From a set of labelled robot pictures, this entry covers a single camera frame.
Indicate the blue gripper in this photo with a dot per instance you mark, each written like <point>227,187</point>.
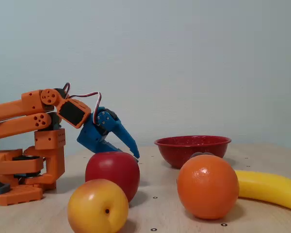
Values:
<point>91,134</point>

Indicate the purple plum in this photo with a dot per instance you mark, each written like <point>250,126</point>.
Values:
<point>201,154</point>

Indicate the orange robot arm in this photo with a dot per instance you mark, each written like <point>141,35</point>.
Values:
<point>12,109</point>

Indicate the red speckled bowl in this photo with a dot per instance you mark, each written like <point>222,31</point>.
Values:
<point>179,150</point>

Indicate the red apple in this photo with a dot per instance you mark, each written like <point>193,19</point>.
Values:
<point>111,170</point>

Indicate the yellow orange peach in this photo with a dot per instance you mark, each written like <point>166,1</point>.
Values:
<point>94,208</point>

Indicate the orange fruit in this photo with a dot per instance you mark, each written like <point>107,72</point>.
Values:
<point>206,189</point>

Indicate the black table clamp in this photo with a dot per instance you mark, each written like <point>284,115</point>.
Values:
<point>1,188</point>

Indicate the yellow banana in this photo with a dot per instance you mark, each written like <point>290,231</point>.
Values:
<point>269,187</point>

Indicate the orange grid base plate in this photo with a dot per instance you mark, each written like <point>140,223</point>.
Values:
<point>19,195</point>

